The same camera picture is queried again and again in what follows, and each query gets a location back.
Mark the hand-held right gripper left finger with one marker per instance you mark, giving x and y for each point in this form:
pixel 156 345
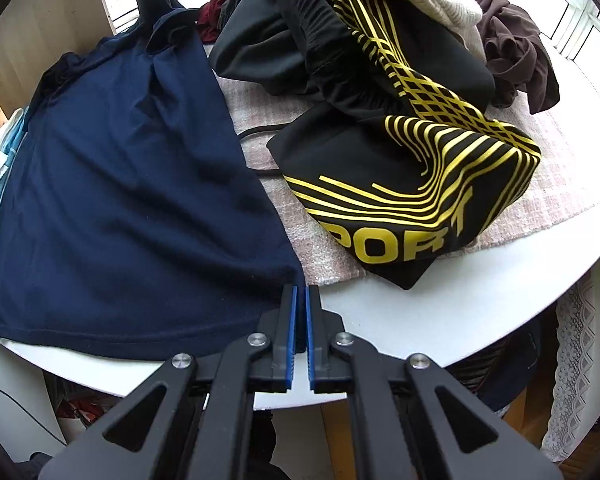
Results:
pixel 291 320

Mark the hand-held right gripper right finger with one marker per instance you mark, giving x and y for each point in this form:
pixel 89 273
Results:
pixel 311 320

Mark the navy blue shirt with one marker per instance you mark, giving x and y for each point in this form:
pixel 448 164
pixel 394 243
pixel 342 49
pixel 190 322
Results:
pixel 130 185

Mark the folded light blue clothes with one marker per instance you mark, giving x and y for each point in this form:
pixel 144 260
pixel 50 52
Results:
pixel 19 132

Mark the black yellow striped sports garment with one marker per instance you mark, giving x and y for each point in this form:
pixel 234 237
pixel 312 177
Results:
pixel 380 170

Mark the white lace cloth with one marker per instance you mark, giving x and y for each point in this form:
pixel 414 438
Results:
pixel 575 360

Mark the pink checked table mat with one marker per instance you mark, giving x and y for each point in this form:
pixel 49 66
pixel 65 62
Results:
pixel 555 170

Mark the dark red garment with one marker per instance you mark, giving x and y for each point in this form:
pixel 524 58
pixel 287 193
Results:
pixel 210 15

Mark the brown garment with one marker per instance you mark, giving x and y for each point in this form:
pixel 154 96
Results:
pixel 510 45

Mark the cream knit sweater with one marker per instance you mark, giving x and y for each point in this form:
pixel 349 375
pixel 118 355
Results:
pixel 430 0

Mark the light wooden cabinet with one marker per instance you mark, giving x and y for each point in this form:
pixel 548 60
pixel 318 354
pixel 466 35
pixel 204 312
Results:
pixel 45 10

